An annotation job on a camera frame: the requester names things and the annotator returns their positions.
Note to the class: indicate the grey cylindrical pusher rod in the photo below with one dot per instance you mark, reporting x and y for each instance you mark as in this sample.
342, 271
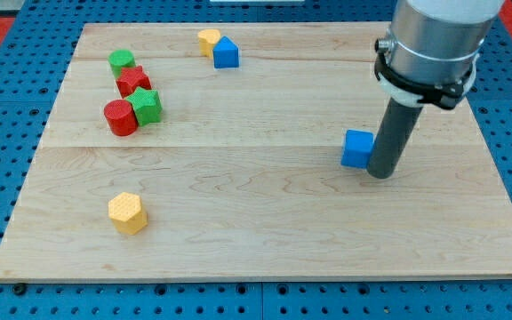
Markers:
394, 132

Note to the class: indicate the blue cube block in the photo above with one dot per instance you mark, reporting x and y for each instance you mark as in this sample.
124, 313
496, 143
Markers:
357, 149

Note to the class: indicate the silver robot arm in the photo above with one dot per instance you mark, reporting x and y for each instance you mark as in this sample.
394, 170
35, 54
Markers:
427, 57

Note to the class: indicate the blue triangle block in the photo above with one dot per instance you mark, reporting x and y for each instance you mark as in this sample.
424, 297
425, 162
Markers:
225, 54

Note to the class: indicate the yellow heart block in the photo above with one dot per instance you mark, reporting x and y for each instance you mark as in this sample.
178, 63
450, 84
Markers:
207, 40

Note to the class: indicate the wooden board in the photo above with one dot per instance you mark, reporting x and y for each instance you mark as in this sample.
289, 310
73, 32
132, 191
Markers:
241, 180

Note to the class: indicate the green star block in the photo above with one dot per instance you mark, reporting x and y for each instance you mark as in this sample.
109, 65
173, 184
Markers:
146, 105

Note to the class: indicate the red star block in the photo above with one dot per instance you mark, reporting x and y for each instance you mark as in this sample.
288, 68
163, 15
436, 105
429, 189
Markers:
130, 79

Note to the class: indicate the red cylinder block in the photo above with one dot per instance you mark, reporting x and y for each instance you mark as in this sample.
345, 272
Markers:
120, 117

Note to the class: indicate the green cylinder block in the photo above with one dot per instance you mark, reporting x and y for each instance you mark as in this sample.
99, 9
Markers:
119, 59

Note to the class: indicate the yellow hexagon block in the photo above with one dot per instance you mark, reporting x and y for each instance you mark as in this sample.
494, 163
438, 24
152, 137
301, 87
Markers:
127, 213

